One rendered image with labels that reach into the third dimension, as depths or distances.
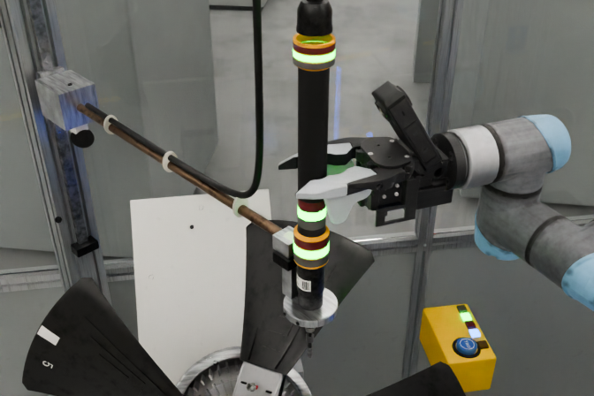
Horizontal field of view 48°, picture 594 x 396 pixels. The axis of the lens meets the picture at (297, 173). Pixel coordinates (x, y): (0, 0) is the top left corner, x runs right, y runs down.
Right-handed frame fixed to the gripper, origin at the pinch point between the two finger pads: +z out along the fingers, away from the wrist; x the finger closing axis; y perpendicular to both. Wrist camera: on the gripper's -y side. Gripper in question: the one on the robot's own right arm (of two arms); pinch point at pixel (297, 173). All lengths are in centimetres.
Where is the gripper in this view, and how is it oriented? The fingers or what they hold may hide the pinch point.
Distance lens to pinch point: 75.7
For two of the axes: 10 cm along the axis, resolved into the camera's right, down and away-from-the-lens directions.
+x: -3.2, -4.9, 8.1
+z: -9.5, 1.7, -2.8
